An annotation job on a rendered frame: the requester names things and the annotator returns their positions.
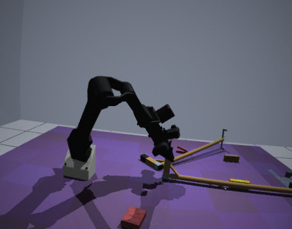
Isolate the reddish-brown cube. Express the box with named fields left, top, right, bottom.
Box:
left=120, top=206, right=146, bottom=229

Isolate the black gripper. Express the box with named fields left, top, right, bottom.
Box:
left=148, top=125, right=174, bottom=163

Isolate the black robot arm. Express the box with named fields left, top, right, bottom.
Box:
left=67, top=75, right=180, bottom=163

